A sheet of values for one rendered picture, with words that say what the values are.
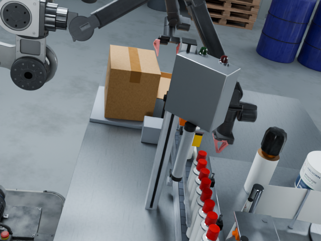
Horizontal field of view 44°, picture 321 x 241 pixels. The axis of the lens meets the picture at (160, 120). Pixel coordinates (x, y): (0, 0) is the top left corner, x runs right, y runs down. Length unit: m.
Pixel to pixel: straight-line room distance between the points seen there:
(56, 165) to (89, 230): 1.62
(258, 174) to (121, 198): 0.54
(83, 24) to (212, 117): 0.50
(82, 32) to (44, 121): 2.23
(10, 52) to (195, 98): 0.90
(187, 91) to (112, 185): 0.60
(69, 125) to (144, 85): 1.65
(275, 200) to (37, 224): 1.26
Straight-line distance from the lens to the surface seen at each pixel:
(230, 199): 1.61
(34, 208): 2.30
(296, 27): 5.97
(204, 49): 1.17
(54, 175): 2.91
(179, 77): 1.16
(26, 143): 3.21
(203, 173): 1.35
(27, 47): 1.67
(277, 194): 1.48
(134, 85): 1.89
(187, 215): 1.35
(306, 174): 1.75
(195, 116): 1.17
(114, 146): 1.81
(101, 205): 1.51
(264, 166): 1.58
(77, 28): 1.30
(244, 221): 1.13
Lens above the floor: 1.88
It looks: 30 degrees down
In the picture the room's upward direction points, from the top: 12 degrees clockwise
